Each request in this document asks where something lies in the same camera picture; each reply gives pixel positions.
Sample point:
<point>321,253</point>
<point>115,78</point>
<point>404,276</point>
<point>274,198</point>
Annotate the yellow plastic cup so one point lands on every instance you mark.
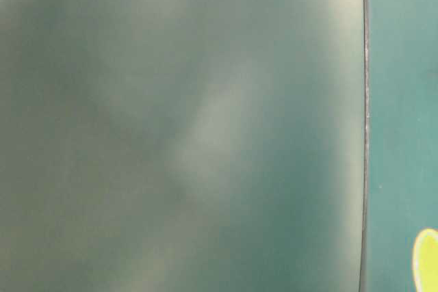
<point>425,261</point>

